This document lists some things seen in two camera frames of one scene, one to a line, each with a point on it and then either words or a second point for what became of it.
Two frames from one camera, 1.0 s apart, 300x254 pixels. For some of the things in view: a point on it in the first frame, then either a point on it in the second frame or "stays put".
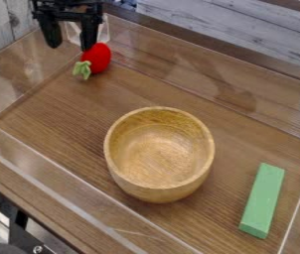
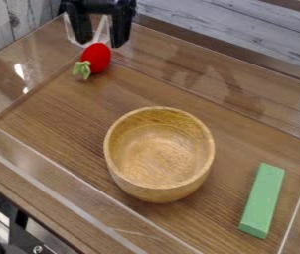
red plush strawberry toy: [94, 60] stays put
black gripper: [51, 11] to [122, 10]
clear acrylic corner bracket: [74, 32] stays put
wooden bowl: [159, 150] stays put
